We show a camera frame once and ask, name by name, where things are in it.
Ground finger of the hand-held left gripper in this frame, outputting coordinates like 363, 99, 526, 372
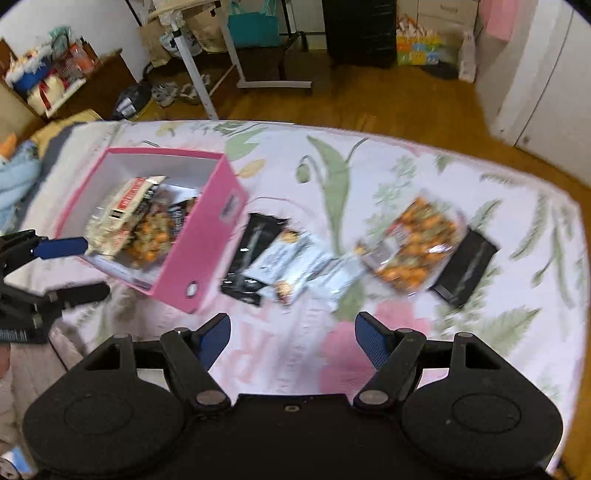
46, 282, 112, 308
30, 237, 89, 260

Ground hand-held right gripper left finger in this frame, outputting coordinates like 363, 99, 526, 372
85, 313, 232, 413

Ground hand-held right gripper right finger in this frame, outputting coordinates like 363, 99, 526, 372
355, 311, 502, 409

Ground large beige snack packet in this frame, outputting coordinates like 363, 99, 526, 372
87, 175, 167, 258

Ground light blue snack bar packet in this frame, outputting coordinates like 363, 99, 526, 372
308, 255, 366, 306
259, 272, 308, 306
245, 230, 326, 289

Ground clear bag of orange nuts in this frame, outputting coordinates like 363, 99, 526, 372
355, 198, 465, 295
124, 203, 188, 269

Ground pink cardboard box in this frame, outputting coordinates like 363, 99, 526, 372
54, 148, 250, 315

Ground black snack packet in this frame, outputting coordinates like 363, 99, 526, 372
429, 228, 499, 309
221, 213, 289, 308

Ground beige fuzzy blanket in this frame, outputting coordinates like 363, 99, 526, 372
0, 323, 86, 462

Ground light blue cloth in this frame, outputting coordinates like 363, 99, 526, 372
0, 136, 43, 223

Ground black bag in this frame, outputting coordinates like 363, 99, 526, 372
113, 82, 153, 121

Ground pile of toys and gifts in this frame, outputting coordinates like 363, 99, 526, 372
4, 30, 100, 117

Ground wooden nightstand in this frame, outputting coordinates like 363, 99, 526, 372
0, 37, 139, 134

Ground grey sneakers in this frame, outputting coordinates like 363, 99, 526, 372
152, 80, 213, 108

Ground wooden overbed table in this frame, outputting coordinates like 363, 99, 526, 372
152, 0, 313, 121

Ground brown paper bag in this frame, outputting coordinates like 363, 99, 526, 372
185, 0, 228, 52

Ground dark slippers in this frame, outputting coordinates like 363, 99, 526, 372
425, 62, 459, 80

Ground teal shopping bag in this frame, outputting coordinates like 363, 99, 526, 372
228, 0, 281, 47

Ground colourful gift bag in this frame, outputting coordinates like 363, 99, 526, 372
396, 25, 444, 66

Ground white plastic bag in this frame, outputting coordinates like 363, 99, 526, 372
458, 30, 477, 84

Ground black suitcase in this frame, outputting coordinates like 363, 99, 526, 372
322, 0, 398, 70

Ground white door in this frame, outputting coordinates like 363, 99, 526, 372
512, 0, 591, 181

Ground white wardrobe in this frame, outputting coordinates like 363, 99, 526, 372
397, 0, 481, 31

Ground pink paper bag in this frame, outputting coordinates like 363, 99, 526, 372
480, 0, 519, 40

